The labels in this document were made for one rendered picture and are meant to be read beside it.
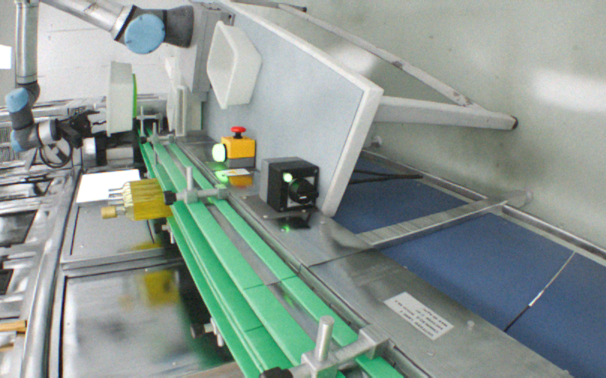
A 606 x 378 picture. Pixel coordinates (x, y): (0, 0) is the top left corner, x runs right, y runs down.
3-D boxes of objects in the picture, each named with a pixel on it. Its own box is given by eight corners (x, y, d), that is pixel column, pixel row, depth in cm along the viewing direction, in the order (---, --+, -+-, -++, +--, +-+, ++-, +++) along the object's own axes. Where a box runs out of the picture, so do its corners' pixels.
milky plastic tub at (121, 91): (135, 55, 89) (109, 56, 85) (139, 82, 75) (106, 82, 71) (133, 105, 99) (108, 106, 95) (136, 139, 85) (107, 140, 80)
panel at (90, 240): (140, 173, 166) (81, 179, 149) (139, 168, 165) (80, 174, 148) (166, 255, 95) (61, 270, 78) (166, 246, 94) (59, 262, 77)
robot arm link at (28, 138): (6, 135, 69) (14, 158, 74) (36, 125, 74) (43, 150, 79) (12, 124, 74) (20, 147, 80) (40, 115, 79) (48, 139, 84)
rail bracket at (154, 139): (173, 165, 119) (141, 168, 113) (172, 121, 114) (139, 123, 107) (174, 166, 117) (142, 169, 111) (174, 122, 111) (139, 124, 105)
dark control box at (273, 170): (295, 193, 68) (259, 198, 64) (298, 155, 66) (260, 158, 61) (318, 207, 62) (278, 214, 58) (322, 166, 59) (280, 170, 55)
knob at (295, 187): (308, 200, 60) (319, 207, 58) (287, 203, 58) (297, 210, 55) (310, 176, 59) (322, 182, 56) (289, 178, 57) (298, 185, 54)
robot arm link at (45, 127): (37, 128, 74) (45, 151, 79) (50, 124, 76) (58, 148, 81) (41, 117, 79) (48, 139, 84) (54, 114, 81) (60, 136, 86)
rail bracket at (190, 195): (223, 193, 70) (163, 201, 63) (224, 160, 67) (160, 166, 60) (230, 200, 66) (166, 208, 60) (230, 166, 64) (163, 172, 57)
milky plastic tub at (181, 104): (194, 136, 139) (175, 136, 134) (196, 85, 131) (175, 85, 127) (205, 143, 125) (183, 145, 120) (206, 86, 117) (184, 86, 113)
